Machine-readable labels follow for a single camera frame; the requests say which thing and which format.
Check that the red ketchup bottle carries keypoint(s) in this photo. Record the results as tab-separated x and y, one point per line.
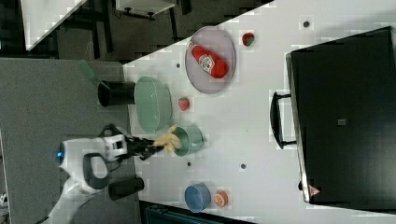
209	61

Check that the green spatula handle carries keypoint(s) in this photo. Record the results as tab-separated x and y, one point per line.
87	71

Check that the yellow peeled toy banana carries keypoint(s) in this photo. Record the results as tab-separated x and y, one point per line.
168	141

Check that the black toaster oven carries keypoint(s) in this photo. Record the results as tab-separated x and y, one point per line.
343	104

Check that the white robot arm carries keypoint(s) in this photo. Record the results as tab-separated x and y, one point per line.
85	160

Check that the red toy strawberry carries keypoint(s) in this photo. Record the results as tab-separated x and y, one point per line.
184	103
248	39

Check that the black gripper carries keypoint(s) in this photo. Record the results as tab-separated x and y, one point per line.
137	147

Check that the blue bowl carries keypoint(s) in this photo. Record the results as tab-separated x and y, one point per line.
197	197

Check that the orange slice toy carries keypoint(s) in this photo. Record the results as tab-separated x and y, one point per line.
221	198

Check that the black cylinder cup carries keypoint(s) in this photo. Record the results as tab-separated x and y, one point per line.
116	93

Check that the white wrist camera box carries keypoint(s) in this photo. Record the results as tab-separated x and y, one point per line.
115	147

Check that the green mug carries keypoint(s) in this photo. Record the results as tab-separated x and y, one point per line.
191	140

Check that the green perforated colander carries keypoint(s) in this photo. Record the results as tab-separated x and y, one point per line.
152	103

